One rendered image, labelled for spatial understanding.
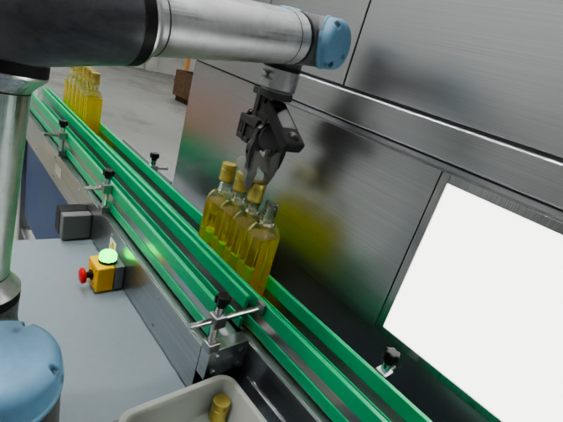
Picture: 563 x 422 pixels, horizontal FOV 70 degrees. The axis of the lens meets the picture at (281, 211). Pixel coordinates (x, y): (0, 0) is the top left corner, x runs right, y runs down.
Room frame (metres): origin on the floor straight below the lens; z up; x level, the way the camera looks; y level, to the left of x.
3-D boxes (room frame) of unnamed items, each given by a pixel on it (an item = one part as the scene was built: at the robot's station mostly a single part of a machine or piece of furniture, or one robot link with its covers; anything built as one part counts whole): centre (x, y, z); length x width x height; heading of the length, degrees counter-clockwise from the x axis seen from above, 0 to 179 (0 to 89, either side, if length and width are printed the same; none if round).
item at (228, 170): (0.91, 0.15, 1.14); 0.04 x 0.04 x 0.04
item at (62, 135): (1.33, 0.84, 0.94); 0.07 x 0.04 x 0.13; 136
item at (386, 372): (0.61, -0.27, 0.94); 0.07 x 0.04 x 0.13; 136
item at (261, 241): (0.79, 0.02, 0.99); 0.06 x 0.06 x 0.21; 46
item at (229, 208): (0.88, 0.10, 0.99); 0.06 x 0.06 x 0.21; 47
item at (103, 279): (0.88, 0.40, 0.79); 0.07 x 0.07 x 0.07; 46
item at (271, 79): (0.85, 0.08, 1.38); 0.08 x 0.08 x 0.05
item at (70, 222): (1.08, 0.60, 0.79); 0.08 x 0.08 x 0.08; 46
